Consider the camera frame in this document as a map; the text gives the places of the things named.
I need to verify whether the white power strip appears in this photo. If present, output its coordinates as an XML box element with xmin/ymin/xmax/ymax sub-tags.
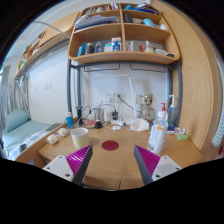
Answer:
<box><xmin>109</xmin><ymin>119</ymin><xmax>128</xmax><ymax>127</ymax></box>

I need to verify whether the black electric shaver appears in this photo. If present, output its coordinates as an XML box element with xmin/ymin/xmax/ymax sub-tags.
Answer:
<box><xmin>76</xmin><ymin>105</ymin><xmax>83</xmax><ymax>127</ymax></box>

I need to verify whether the green soap box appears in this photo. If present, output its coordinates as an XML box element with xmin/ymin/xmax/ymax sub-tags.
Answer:
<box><xmin>176</xmin><ymin>133</ymin><xmax>190</xmax><ymax>141</ymax></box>

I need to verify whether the white red-pump lotion bottle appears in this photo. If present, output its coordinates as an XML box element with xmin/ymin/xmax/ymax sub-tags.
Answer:
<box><xmin>159</xmin><ymin>102</ymin><xmax>169</xmax><ymax>116</ymax></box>

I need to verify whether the grey metal frame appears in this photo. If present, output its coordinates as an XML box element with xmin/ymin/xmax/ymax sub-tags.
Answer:
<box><xmin>66</xmin><ymin>58</ymin><xmax>184</xmax><ymax>128</ymax></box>

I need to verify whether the flat round red coaster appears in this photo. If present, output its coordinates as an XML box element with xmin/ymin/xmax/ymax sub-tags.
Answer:
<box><xmin>101</xmin><ymin>140</ymin><xmax>120</xmax><ymax>152</ymax></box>

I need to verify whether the blue spray bottle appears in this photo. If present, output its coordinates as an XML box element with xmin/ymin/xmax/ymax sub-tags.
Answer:
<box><xmin>167</xmin><ymin>94</ymin><xmax>178</xmax><ymax>126</ymax></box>

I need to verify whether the cream ceramic cup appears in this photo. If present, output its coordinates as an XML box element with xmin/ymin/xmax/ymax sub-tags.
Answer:
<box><xmin>70</xmin><ymin>127</ymin><xmax>90</xmax><ymax>150</ymax></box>

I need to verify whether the white crumpled bag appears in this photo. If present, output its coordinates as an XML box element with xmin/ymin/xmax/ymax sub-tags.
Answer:
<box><xmin>129</xmin><ymin>118</ymin><xmax>150</xmax><ymax>133</ymax></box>

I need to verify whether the teal pillow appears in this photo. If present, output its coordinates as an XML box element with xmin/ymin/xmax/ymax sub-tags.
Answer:
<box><xmin>4</xmin><ymin>109</ymin><xmax>30</xmax><ymax>133</ymax></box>

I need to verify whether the bed with teal sheet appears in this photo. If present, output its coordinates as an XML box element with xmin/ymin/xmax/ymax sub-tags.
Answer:
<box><xmin>1</xmin><ymin>119</ymin><xmax>63</xmax><ymax>161</ymax></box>

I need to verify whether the blue tube with white cap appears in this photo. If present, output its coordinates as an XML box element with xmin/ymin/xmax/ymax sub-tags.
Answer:
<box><xmin>64</xmin><ymin>111</ymin><xmax>75</xmax><ymax>130</ymax></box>

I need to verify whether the clear plastic water bottle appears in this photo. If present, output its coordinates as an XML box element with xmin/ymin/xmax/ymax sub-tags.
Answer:
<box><xmin>147</xmin><ymin>110</ymin><xmax>169</xmax><ymax>157</ymax></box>

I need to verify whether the patterned grey curtain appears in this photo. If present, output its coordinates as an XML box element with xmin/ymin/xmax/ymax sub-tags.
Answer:
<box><xmin>0</xmin><ymin>64</ymin><xmax>32</xmax><ymax>116</ymax></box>

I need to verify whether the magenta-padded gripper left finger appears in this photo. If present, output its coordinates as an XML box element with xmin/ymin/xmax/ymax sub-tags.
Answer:
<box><xmin>42</xmin><ymin>144</ymin><xmax>94</xmax><ymax>186</ymax></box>

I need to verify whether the wooden tree figurine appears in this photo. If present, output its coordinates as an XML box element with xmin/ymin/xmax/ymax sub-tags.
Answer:
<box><xmin>141</xmin><ymin>93</ymin><xmax>156</xmax><ymax>123</ymax></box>

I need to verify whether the white desk lamp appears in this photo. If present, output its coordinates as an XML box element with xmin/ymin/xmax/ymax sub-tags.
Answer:
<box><xmin>89</xmin><ymin>73</ymin><xmax>138</xmax><ymax>118</ymax></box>

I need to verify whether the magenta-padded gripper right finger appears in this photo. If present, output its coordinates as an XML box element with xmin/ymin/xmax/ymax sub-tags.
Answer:
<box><xmin>133</xmin><ymin>144</ymin><xmax>183</xmax><ymax>186</ymax></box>

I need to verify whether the small blue red box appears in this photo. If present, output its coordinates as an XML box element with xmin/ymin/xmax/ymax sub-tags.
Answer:
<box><xmin>166</xmin><ymin>124</ymin><xmax>177</xmax><ymax>135</ymax></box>

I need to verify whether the long wooden bunk rail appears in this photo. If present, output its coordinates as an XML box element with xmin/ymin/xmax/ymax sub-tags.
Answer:
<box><xmin>13</xmin><ymin>11</ymin><xmax>81</xmax><ymax>80</ymax></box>

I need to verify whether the plastic-wrapped bun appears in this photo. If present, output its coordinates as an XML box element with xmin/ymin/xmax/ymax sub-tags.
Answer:
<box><xmin>46</xmin><ymin>133</ymin><xmax>59</xmax><ymax>146</ymax></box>
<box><xmin>58</xmin><ymin>127</ymin><xmax>69</xmax><ymax>138</ymax></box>

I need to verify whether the wooden shelf unit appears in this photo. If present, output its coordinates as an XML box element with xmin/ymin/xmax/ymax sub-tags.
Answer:
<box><xmin>67</xmin><ymin>2</ymin><xmax>181</xmax><ymax>65</ymax></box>

